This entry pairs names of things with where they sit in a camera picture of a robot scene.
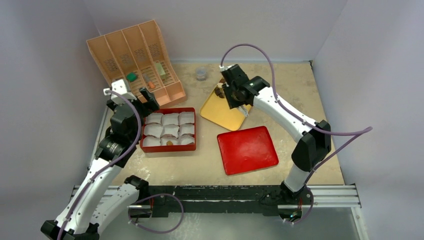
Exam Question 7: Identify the metal tongs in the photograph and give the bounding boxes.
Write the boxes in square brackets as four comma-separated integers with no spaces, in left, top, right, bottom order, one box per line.
[236,105,249,118]

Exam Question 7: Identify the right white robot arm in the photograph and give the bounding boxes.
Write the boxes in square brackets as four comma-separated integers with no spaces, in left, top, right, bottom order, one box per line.
[219,64,332,204]

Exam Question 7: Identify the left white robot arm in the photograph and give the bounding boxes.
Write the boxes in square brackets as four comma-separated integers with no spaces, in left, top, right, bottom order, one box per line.
[40,87,160,240]

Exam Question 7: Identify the red chocolate box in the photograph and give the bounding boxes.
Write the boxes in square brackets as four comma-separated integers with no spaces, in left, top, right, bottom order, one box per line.
[140,107,197,153]

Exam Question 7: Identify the yellow tray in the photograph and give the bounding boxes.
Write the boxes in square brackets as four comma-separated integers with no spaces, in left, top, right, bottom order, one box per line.
[199,77,247,131]

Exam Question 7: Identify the pale green sticky notes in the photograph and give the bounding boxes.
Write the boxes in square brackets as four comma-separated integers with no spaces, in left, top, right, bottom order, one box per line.
[155,62,166,81]

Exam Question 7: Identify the green eraser block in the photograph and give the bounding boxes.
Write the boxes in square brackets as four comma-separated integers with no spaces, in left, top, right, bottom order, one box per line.
[126,72,139,83]

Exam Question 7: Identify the small clear cup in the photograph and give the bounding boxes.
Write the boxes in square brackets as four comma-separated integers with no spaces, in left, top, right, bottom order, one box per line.
[195,66,207,81]

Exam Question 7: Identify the peach desk organizer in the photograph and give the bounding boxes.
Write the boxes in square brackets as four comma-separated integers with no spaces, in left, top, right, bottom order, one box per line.
[86,20,187,108]

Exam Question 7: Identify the red box lid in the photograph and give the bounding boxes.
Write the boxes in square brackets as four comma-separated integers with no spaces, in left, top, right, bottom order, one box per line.
[217,126,279,176]

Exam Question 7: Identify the orange handled cutter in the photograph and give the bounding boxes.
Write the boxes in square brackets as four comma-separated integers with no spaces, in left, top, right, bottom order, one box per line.
[142,73,156,90]

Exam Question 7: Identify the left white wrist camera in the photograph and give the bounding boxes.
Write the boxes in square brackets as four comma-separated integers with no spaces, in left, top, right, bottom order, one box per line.
[103,78,136,105]

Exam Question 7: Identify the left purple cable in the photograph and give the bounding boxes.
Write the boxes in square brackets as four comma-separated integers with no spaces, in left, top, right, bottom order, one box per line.
[56,89,143,240]

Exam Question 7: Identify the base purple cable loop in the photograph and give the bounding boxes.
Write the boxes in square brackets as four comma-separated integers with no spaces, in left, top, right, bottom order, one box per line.
[127,193,184,234]

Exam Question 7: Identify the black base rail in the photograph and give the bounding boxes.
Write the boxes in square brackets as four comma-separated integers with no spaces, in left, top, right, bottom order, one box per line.
[71,183,362,220]

